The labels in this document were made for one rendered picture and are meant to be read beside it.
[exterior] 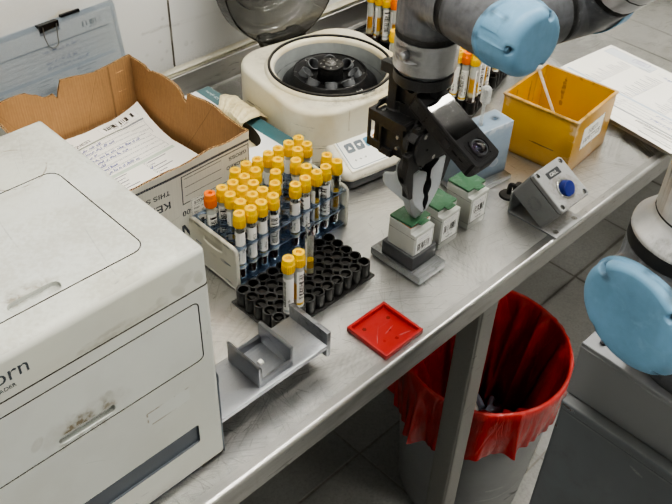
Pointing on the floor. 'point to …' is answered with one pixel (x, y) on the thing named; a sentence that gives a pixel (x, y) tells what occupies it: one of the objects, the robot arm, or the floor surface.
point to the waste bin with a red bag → (502, 383)
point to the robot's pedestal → (599, 463)
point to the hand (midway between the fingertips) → (420, 211)
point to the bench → (325, 393)
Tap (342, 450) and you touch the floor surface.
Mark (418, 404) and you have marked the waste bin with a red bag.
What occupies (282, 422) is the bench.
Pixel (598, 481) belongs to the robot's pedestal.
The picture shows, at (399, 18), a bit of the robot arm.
